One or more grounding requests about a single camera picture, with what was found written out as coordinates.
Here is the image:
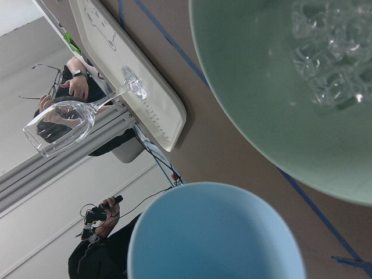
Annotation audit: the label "light blue cup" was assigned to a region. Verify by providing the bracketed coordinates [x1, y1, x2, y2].
[127, 183, 306, 278]

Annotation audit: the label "mint green bowl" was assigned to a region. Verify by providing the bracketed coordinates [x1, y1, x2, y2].
[189, 1, 371, 206]

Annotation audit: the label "ice cubes in green bowl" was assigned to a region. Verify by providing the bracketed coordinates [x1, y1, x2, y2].
[291, 1, 371, 110]

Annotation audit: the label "cream bear tray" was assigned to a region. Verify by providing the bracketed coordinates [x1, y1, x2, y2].
[70, 1, 187, 152]

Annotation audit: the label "seated person in black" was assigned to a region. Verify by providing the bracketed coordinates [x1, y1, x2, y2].
[19, 56, 140, 158]

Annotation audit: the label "clear wine glass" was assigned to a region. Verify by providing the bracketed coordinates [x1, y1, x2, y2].
[23, 66, 146, 158]

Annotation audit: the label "standing person in black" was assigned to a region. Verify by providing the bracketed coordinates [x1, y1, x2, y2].
[67, 196, 139, 278]

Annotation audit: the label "aluminium frame post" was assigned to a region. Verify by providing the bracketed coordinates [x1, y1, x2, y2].
[1, 101, 135, 211]

